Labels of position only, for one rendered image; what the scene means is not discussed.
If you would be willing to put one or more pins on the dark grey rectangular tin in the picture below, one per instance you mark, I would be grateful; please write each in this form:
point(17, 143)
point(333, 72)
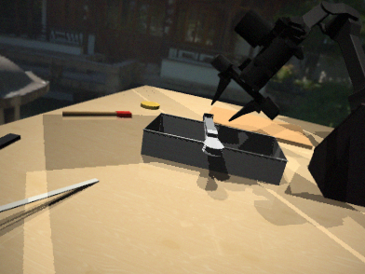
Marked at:
point(246, 154)

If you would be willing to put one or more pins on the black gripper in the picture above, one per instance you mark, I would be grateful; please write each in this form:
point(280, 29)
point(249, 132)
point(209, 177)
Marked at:
point(256, 74)

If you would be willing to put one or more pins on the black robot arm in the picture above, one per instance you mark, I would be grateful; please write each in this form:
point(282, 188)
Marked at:
point(281, 39)

